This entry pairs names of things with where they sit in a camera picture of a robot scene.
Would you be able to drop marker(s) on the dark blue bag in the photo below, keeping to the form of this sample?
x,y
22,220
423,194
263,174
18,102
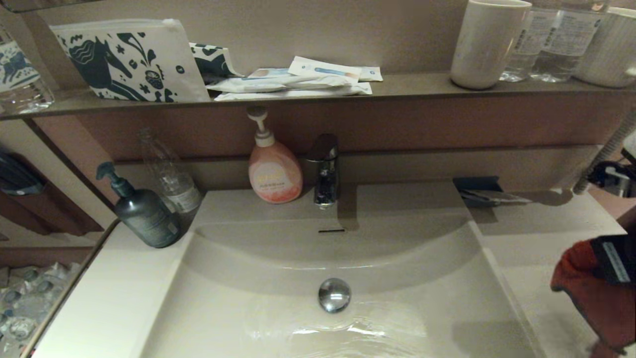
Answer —
x,y
17,176

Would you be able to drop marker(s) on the pink soap pump bottle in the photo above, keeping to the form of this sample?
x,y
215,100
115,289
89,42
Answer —
x,y
275,174

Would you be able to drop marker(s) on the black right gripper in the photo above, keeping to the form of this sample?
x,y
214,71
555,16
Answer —
x,y
618,258

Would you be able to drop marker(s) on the chrome lever faucet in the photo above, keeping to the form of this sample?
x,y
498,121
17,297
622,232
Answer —
x,y
325,169

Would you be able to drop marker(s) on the dark soap tray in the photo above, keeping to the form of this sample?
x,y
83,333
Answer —
x,y
474,184

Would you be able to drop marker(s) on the tall white cup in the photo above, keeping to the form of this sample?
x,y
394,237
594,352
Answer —
x,y
484,44

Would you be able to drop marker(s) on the chrome sink drain stopper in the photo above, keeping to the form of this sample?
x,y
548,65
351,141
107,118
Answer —
x,y
334,294

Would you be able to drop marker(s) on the large horse print pouch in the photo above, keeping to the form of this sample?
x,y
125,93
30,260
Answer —
x,y
123,60

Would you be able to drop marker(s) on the red microfibre cleaning cloth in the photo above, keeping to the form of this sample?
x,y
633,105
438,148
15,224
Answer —
x,y
591,298

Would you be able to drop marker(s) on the long white sachet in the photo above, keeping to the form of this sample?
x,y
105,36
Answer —
x,y
268,85

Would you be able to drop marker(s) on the white sachet blue print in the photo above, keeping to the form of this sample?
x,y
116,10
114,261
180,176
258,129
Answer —
x,y
323,69

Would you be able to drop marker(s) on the small white sachet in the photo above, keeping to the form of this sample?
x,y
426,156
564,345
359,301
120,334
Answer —
x,y
371,73

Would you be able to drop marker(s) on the clear bottle white label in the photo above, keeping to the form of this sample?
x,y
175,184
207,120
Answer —
x,y
170,179

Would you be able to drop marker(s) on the wrapped pack of water bottles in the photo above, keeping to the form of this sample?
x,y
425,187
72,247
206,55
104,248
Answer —
x,y
30,303

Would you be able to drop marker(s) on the flat white sachet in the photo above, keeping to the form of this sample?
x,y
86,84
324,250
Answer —
x,y
298,93

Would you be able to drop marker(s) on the white sink basin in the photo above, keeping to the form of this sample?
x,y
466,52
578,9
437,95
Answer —
x,y
248,298

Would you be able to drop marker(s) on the white ribbed mug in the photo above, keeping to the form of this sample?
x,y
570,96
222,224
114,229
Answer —
x,y
610,49

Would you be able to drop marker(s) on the small horse print pouch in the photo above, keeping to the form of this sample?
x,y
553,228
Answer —
x,y
212,59

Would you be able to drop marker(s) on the pale sachet orange print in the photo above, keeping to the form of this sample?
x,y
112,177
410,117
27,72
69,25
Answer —
x,y
268,72

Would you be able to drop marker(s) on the brown wall shelf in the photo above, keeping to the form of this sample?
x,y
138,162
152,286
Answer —
x,y
422,85

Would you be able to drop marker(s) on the silver foil sachet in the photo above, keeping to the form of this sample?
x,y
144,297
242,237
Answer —
x,y
497,196

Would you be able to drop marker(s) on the dark green pump bottle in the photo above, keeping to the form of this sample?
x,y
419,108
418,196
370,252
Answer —
x,y
146,216

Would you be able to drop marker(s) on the clear plastic water bottle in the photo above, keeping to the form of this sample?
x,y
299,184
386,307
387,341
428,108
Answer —
x,y
565,44
525,44

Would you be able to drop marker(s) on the clear bottle blue print label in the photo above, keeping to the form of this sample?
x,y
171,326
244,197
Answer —
x,y
21,74

